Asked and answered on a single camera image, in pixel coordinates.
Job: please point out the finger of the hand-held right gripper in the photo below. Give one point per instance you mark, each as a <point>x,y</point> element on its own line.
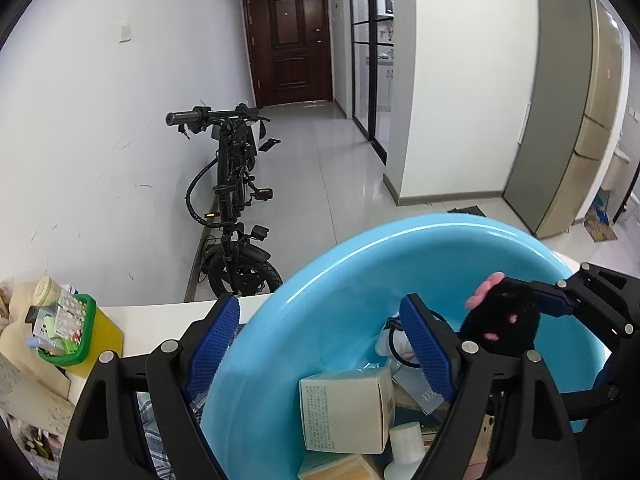
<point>550,304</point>
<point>607,280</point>

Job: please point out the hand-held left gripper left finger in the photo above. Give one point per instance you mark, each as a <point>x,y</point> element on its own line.
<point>215,345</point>

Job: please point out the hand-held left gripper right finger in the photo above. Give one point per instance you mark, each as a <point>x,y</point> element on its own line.
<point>425,345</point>

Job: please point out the black plush with pink paws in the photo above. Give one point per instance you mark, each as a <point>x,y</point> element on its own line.
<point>500,310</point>

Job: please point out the grey blue cardboard box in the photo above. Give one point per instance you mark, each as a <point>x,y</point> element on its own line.
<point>421,398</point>

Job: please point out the white plastic bottle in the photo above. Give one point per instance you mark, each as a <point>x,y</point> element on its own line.
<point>405,442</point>

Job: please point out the blue plastic basin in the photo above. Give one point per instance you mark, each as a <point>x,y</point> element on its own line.
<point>310,310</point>

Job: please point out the cream cardboard box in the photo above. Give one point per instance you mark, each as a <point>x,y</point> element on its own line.
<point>340,410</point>

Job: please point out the orange box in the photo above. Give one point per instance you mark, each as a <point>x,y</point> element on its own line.
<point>345,472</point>

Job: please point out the patterned doormat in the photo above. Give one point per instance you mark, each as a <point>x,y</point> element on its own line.
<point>600,225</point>

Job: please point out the yellow bin with green rim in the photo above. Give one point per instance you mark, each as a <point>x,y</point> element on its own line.
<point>105,340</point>

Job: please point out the white sink cabinet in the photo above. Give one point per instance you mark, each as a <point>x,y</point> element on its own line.
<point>617,170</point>

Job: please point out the black floor mat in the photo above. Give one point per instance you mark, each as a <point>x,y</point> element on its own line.
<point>467,210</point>

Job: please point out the blue plaid shirt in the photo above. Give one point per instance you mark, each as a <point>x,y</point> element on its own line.
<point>160,460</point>

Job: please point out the pile of small packets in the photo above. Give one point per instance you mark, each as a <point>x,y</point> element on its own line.
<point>60,320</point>

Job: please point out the gold refrigerator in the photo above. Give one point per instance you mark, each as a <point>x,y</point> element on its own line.
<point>560,110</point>

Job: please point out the clear jar pale lid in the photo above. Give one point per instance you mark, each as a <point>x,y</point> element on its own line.
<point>47,289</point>

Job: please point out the black electric bicycle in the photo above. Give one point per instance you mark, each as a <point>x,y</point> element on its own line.
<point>235,160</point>

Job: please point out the black framed glass door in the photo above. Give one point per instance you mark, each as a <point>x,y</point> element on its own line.
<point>370,60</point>

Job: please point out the dark brown door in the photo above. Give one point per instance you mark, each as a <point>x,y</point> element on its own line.
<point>290,40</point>

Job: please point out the white light switch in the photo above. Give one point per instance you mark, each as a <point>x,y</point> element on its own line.
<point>125,31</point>

